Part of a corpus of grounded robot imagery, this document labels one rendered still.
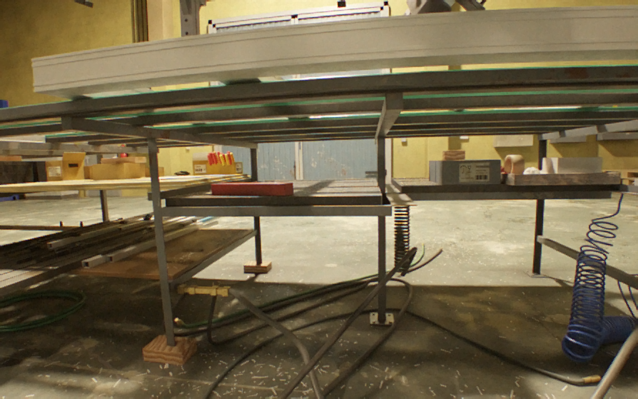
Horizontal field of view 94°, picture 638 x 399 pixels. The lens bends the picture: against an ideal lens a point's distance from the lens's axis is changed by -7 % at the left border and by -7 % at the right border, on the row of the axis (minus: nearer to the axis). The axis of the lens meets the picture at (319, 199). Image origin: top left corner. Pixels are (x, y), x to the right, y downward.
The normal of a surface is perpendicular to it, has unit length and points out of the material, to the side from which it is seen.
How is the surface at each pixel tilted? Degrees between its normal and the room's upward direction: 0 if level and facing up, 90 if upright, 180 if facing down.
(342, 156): 90
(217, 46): 90
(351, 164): 90
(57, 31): 90
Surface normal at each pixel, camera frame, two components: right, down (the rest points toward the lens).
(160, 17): -0.15, 0.11
